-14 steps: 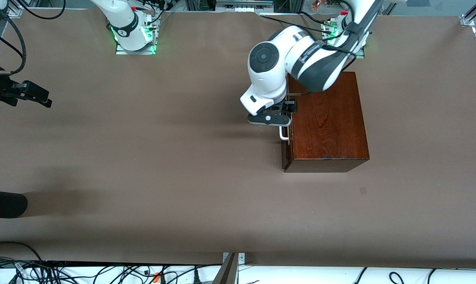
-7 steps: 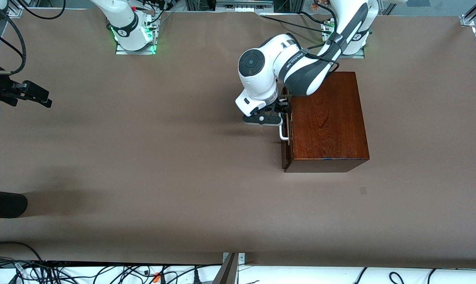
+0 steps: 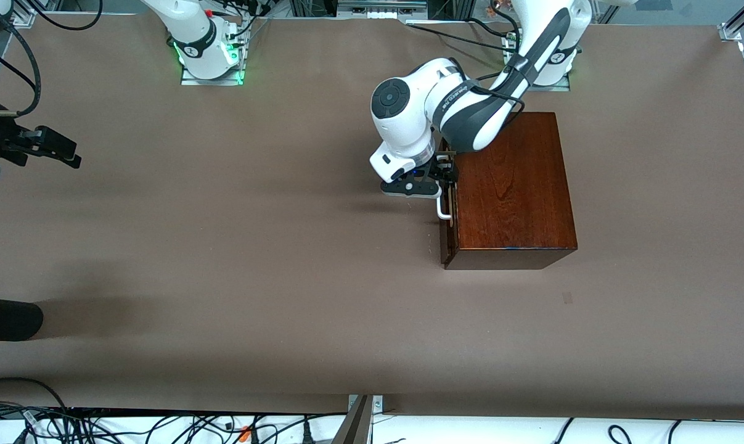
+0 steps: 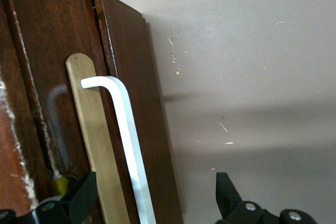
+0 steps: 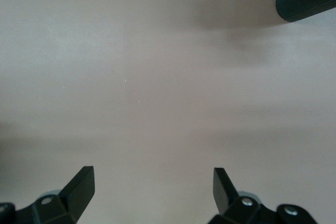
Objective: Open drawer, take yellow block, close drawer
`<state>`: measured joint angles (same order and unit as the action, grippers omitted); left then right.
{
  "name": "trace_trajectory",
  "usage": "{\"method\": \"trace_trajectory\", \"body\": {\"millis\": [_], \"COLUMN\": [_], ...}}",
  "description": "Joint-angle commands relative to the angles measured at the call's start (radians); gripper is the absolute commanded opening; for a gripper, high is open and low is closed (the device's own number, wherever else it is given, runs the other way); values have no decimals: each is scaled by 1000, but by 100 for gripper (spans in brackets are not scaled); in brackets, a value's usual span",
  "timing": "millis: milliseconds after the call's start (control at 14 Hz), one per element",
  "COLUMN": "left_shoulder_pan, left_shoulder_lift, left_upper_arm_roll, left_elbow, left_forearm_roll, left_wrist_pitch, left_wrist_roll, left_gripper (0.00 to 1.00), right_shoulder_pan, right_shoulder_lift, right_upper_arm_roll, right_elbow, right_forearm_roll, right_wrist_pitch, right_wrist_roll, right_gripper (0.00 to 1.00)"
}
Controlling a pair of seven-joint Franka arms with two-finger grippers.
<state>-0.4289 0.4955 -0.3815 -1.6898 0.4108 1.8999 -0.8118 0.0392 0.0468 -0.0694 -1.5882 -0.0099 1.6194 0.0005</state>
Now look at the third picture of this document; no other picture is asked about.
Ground wooden drawer with white handle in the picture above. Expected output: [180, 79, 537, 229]
[436, 139, 460, 265]

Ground dark brown wooden cabinet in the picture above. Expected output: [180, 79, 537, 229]
[443, 111, 579, 271]

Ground black cylinder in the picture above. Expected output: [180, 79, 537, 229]
[0, 296, 44, 342]

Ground grey metal strut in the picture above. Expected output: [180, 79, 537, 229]
[332, 395, 374, 444]

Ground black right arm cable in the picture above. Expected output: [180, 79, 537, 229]
[0, 0, 104, 119]

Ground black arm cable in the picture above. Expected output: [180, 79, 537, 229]
[0, 0, 104, 119]
[464, 55, 528, 118]

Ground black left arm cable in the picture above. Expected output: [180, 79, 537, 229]
[464, 55, 528, 118]

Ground long black base cable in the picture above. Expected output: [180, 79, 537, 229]
[406, 22, 513, 53]

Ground short black base cable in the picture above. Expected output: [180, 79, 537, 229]
[467, 17, 520, 39]

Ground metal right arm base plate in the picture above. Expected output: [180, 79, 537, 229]
[181, 63, 246, 86]

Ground black cable arc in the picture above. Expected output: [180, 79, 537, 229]
[0, 377, 69, 411]

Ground aluminium profile with bracket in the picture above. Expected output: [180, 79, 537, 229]
[719, 0, 744, 43]

